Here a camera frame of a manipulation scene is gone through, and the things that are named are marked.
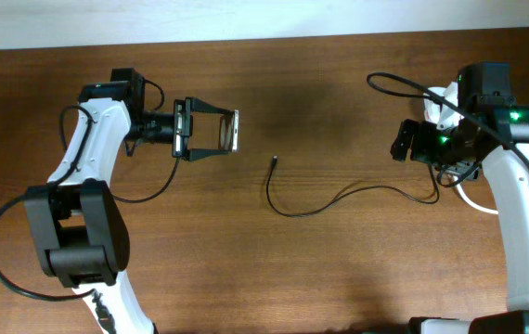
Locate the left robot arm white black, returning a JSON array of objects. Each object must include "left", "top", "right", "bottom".
[{"left": 25, "top": 68, "right": 239, "bottom": 333}]

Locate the white power strip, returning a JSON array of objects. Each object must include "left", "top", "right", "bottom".
[{"left": 421, "top": 85, "right": 456, "bottom": 122}]

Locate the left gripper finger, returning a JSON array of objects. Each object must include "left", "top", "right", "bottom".
[
  {"left": 185, "top": 96, "right": 236, "bottom": 115},
  {"left": 184, "top": 148, "right": 230, "bottom": 161}
]

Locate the white USB charger plug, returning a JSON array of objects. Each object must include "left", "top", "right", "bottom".
[{"left": 424, "top": 104, "right": 443, "bottom": 124}]

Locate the black USB charging cable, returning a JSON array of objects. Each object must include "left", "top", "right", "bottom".
[{"left": 265, "top": 156, "right": 441, "bottom": 218}]

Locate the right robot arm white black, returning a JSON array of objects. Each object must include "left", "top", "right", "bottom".
[{"left": 391, "top": 62, "right": 529, "bottom": 333}]

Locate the black Galaxy flip smartphone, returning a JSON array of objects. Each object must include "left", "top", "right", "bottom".
[{"left": 218, "top": 110, "right": 239, "bottom": 152}]

